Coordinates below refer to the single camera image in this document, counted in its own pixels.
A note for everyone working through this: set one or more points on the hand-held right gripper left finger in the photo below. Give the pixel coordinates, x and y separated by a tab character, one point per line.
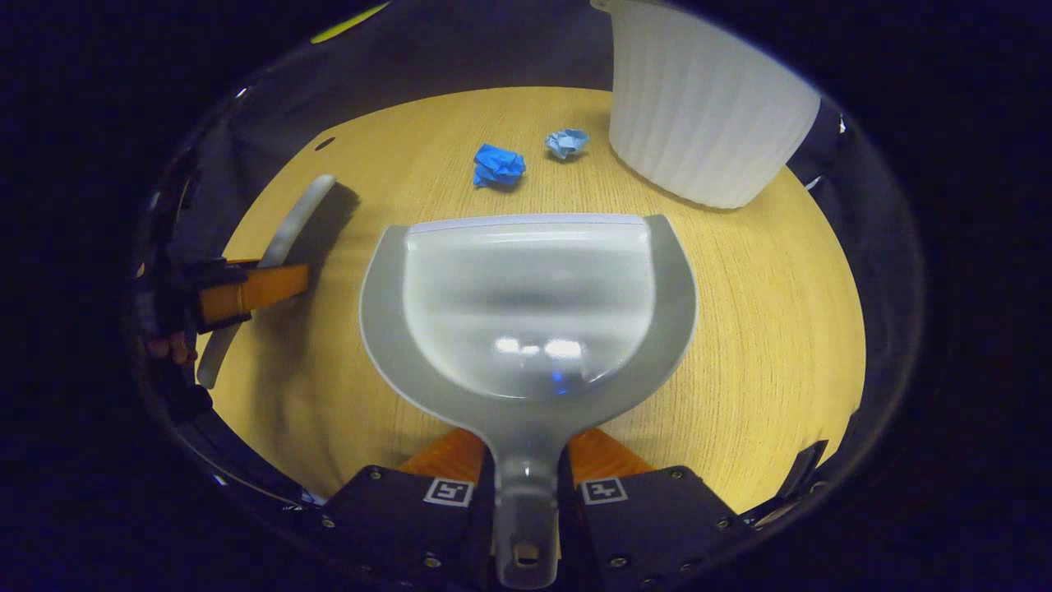
394	518

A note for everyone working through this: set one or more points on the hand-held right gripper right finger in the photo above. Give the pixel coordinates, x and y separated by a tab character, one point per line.
649	518

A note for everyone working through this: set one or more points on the dark blue paper ball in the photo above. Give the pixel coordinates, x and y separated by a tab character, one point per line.
498	166

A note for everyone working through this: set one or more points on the light blue paper ball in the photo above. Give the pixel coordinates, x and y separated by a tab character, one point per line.
567	144

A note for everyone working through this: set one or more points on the small grey dustpan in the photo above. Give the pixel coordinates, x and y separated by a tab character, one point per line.
526	288

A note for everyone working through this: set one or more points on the white ribbed garbage bin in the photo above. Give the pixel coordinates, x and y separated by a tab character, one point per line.
699	99

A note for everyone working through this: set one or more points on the small grey broom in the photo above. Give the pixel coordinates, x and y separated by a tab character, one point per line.
304	210

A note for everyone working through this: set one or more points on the black backdrop cloth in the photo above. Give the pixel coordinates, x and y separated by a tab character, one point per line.
460	49

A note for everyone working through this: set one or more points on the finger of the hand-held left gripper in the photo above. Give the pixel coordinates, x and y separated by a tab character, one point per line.
263	288

